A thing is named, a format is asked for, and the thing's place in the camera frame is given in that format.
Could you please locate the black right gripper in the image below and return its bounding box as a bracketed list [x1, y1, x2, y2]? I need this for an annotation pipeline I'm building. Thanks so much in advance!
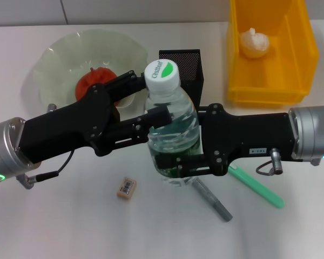
[153, 104, 298, 179]

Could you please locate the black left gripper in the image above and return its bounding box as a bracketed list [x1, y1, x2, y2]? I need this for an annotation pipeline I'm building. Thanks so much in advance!
[17, 70, 148, 165]

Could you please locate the clear bottle with green label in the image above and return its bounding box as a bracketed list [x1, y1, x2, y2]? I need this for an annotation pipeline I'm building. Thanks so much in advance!
[143, 59, 200, 187]

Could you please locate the white paper ball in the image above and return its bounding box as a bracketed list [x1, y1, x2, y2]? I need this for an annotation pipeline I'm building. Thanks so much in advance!
[239, 27, 271, 59]

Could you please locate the black mesh pen holder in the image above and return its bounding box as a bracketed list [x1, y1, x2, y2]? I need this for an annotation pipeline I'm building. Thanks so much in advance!
[158, 49, 204, 107]

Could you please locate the wavy green glass fruit plate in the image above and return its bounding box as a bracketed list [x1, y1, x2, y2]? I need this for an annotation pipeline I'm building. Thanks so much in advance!
[32, 29, 149, 108]

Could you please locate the grey marker pen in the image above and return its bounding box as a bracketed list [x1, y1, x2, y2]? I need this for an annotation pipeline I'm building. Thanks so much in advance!
[191, 178, 233, 222]

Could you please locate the beige eraser with barcode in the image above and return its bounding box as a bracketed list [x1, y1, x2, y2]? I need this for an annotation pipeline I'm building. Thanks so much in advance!
[116, 176, 138, 200]

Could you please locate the mint green pen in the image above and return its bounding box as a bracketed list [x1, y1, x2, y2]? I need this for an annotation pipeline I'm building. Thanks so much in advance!
[228, 165, 285, 209]

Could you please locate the yellow plastic bin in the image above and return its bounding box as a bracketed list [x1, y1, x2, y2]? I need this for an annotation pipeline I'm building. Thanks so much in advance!
[226, 0, 320, 104]

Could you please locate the grey right wrist cable plug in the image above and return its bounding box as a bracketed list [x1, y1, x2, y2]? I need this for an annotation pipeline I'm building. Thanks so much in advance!
[255, 147, 284, 176]

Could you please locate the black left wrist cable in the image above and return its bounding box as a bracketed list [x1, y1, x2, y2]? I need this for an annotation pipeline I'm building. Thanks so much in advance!
[16, 149, 75, 189]

